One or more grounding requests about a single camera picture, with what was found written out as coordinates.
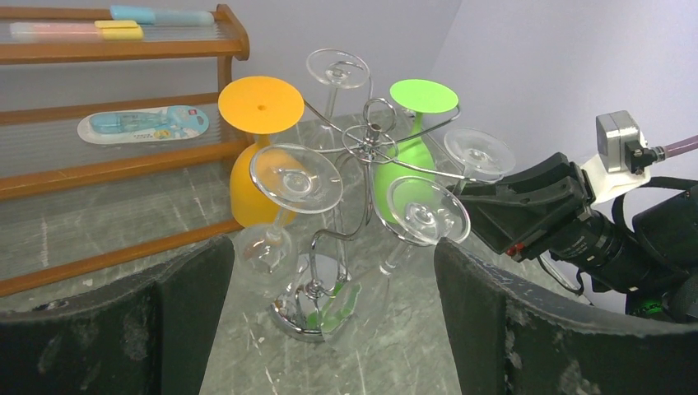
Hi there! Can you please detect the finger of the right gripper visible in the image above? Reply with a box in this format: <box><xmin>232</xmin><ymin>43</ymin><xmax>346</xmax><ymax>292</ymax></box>
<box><xmin>456</xmin><ymin>152</ymin><xmax>584</xmax><ymax>254</ymax></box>

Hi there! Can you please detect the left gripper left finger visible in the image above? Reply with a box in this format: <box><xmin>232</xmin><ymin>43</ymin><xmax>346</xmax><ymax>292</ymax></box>
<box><xmin>1</xmin><ymin>235</ymin><xmax>235</xmax><ymax>394</ymax></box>

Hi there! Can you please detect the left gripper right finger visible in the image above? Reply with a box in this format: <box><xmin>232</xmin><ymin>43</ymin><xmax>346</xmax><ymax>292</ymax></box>
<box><xmin>434</xmin><ymin>239</ymin><xmax>697</xmax><ymax>394</ymax></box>

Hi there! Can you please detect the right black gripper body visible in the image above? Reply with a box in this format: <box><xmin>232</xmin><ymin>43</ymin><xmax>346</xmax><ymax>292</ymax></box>
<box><xmin>505</xmin><ymin>182</ymin><xmax>654</xmax><ymax>278</ymax></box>

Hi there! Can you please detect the clear wine glass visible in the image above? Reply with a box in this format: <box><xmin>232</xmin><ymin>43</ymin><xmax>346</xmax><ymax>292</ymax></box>
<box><xmin>444</xmin><ymin>128</ymin><xmax>516</xmax><ymax>195</ymax></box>
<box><xmin>231</xmin><ymin>143</ymin><xmax>343</xmax><ymax>302</ymax></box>
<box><xmin>320</xmin><ymin>176</ymin><xmax>471</xmax><ymax>352</ymax></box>
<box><xmin>306</xmin><ymin>49</ymin><xmax>374</xmax><ymax>154</ymax></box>

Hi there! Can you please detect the green plastic wine glass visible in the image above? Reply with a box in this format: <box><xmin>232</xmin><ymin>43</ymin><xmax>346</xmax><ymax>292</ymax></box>
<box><xmin>374</xmin><ymin>79</ymin><xmax>458</xmax><ymax>223</ymax></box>

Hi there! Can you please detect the clear wine glass front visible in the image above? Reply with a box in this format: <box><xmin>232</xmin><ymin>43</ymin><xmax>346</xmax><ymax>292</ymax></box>
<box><xmin>306</xmin><ymin>49</ymin><xmax>374</xmax><ymax>154</ymax></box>

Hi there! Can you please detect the orange plastic wine glass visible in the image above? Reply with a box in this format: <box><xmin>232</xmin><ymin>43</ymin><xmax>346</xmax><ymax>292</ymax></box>
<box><xmin>217</xmin><ymin>76</ymin><xmax>305</xmax><ymax>228</ymax></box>

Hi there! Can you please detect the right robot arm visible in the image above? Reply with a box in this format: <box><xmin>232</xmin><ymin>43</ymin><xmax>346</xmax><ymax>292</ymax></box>
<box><xmin>453</xmin><ymin>153</ymin><xmax>697</xmax><ymax>323</ymax></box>

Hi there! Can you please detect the chrome wine glass rack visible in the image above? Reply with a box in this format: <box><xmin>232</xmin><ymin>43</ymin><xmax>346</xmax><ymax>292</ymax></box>
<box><xmin>268</xmin><ymin>99</ymin><xmax>467</xmax><ymax>343</ymax></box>

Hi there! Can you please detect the orange wooden shelf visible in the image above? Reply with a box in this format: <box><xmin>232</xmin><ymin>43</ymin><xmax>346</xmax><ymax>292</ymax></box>
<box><xmin>1</xmin><ymin>4</ymin><xmax>252</xmax><ymax>296</ymax></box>

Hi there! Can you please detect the blue toothbrush package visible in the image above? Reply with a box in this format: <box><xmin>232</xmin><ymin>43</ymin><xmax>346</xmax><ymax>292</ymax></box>
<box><xmin>77</xmin><ymin>105</ymin><xmax>211</xmax><ymax>146</ymax></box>

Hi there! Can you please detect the pink yellow case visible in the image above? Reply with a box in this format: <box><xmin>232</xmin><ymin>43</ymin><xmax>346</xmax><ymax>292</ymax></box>
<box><xmin>9</xmin><ymin>21</ymin><xmax>145</xmax><ymax>43</ymax></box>

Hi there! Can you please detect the blue case top shelf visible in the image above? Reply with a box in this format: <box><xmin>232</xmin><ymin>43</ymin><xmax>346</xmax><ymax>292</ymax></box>
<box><xmin>109</xmin><ymin>5</ymin><xmax>215</xmax><ymax>26</ymax></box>

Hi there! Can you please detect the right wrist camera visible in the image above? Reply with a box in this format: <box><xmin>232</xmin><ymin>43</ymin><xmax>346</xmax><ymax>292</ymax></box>
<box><xmin>581</xmin><ymin>110</ymin><xmax>658</xmax><ymax>207</ymax></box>

